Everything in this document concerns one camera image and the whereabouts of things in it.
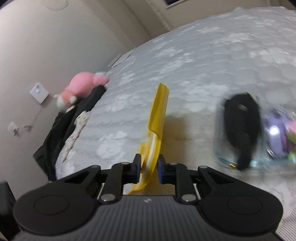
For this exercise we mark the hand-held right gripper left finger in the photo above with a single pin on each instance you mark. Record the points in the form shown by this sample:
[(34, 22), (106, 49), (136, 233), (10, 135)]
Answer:
[(138, 167)]

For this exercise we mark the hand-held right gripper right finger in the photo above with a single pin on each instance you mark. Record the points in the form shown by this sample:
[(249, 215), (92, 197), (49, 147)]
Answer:
[(160, 169)]

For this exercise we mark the yellow plastic packet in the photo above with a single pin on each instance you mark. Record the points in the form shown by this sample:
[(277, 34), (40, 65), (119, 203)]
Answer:
[(158, 111)]

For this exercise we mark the clear glass container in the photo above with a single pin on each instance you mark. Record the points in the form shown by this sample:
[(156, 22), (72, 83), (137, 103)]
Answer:
[(220, 143)]

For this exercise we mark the black plush toy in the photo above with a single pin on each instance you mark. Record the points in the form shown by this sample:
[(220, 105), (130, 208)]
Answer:
[(242, 120)]

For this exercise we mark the purple computer mouse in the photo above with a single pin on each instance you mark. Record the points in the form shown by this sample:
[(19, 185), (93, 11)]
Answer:
[(275, 134)]

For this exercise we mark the floral cloth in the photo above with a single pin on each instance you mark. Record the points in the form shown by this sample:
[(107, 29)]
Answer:
[(75, 132)]

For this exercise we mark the black garment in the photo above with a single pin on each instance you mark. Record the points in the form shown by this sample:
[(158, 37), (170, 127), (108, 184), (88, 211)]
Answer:
[(60, 136)]

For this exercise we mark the pink plush toy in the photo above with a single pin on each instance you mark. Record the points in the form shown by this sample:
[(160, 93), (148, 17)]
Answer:
[(82, 85)]

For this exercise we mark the white patterned mattress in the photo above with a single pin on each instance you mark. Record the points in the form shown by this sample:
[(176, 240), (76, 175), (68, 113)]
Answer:
[(208, 58)]

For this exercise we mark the green and pink toy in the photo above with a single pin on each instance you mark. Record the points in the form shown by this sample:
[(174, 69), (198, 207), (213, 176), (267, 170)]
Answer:
[(292, 139)]

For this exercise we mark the dark furniture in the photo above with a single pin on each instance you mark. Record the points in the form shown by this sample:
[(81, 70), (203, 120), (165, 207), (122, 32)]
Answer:
[(7, 208)]

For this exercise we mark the white wall device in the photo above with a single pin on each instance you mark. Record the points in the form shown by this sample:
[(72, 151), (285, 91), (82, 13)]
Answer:
[(38, 92)]

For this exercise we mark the white wall outlet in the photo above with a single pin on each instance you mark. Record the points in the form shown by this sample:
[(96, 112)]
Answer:
[(13, 128)]

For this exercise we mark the window frame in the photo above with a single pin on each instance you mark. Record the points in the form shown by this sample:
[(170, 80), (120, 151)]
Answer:
[(174, 3)]

